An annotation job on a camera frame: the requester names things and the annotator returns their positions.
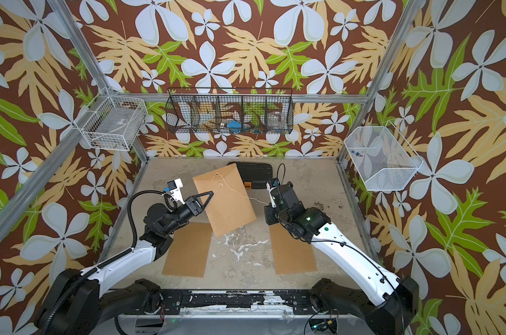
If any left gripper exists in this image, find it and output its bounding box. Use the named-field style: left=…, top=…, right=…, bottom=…
left=163, top=190, right=211, bottom=237

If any brown file bag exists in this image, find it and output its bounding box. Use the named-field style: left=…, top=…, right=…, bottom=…
left=193, top=163, right=256, bottom=237
left=162, top=223, right=212, bottom=278
left=269, top=224, right=317, bottom=275

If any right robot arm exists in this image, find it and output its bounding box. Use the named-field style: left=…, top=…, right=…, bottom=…
left=264, top=178, right=419, bottom=334

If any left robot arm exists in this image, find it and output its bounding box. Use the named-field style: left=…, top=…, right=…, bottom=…
left=34, top=191, right=214, bottom=334

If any black tool case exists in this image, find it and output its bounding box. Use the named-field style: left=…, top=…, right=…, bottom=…
left=228, top=161, right=273, bottom=190

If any blue item in basket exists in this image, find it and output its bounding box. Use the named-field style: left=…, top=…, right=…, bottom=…
left=226, top=120, right=243, bottom=133

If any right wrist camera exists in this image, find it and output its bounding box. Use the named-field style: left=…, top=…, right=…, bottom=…
left=266, top=178, right=279, bottom=208

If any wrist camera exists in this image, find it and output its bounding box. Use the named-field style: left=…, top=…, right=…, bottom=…
left=266, top=178, right=279, bottom=208
left=164, top=178, right=184, bottom=205

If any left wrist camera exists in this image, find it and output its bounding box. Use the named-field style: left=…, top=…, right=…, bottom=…
left=164, top=178, right=184, bottom=205

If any black wire basket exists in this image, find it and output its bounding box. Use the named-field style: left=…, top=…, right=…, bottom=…
left=163, top=87, right=295, bottom=135

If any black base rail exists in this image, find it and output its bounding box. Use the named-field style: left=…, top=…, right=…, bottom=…
left=124, top=288, right=349, bottom=315

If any white wire basket right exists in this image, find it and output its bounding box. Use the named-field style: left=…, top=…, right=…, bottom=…
left=345, top=122, right=424, bottom=193

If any white wire basket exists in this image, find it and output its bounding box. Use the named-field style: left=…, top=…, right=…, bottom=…
left=345, top=122, right=424, bottom=193
left=78, top=95, right=148, bottom=152

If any white wire basket left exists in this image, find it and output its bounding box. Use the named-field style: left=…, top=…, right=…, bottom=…
left=78, top=95, right=148, bottom=152

